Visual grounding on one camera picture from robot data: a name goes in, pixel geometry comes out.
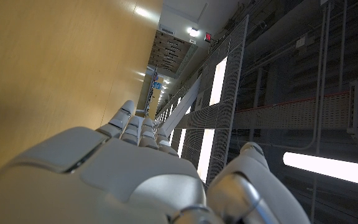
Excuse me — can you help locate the perforated metal cable tray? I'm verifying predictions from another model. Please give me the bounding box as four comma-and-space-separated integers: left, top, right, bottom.
233, 84, 358, 131

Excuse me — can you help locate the ceiling tube light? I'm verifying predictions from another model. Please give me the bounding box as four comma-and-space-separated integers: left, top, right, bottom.
283, 151, 358, 189

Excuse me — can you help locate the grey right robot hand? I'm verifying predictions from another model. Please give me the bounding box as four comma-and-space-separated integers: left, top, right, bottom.
0, 100, 311, 224

